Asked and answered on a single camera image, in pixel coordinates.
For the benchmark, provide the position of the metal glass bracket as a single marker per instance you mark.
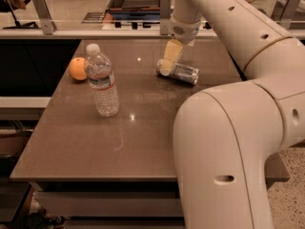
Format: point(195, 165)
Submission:
point(46, 22)
point(290, 14)
point(165, 13)

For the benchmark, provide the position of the middle metal glass bracket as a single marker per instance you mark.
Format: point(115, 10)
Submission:
point(165, 13)

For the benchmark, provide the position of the left metal glass bracket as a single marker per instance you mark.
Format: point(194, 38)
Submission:
point(46, 22)

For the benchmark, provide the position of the white table drawer base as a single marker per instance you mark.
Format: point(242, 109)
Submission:
point(114, 204)

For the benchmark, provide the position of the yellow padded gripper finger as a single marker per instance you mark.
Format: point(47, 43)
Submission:
point(172, 54)

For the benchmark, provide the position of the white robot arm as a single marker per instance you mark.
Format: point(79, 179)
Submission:
point(222, 136)

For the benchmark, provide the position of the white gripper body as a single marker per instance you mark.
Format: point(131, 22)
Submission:
point(185, 31)

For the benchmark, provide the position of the orange fruit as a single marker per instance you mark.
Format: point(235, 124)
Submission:
point(76, 69)

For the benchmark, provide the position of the silver redbull can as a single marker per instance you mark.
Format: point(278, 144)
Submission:
point(180, 72)

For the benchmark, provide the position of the right metal glass bracket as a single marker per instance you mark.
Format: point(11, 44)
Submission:
point(290, 14)

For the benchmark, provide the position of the clear plastic water bottle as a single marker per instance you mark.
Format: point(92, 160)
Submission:
point(100, 76)

